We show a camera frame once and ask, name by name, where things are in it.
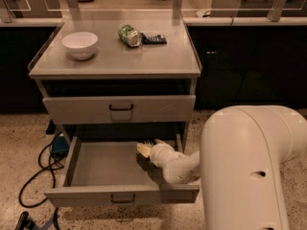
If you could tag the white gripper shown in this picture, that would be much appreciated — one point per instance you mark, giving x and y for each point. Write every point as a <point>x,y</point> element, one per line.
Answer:
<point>158,152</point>

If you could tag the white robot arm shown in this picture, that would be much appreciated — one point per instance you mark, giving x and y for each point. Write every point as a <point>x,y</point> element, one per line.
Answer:
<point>241,150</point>

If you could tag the closed upper grey drawer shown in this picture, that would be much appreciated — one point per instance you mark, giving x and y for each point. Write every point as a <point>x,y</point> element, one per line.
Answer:
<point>120,109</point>

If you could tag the open middle grey drawer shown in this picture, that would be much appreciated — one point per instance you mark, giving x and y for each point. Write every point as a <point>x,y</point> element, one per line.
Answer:
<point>107,173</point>

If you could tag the grey drawer cabinet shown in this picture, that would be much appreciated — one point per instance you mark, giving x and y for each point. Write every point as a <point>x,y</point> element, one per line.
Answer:
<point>119,70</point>

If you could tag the blue power box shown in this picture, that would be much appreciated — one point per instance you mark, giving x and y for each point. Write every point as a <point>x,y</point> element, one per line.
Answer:
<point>59,146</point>

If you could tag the blue snack bar wrapper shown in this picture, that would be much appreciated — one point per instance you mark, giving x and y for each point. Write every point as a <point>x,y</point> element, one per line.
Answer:
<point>153,40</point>

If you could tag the green soda can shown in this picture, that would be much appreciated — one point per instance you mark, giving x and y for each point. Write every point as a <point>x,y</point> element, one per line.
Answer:
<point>129,35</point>

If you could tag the white ceramic bowl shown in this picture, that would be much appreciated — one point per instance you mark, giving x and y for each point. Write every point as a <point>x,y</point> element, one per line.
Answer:
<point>80,45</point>

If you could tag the black tool on floor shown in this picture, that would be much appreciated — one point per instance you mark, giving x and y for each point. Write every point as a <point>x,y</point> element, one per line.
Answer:
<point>24,222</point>

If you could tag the background grey desk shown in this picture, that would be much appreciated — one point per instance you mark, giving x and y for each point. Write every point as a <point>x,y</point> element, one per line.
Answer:
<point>256,8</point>

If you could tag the clear acrylic barrier panel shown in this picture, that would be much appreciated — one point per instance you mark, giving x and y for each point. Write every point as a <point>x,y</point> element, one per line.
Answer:
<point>55,9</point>

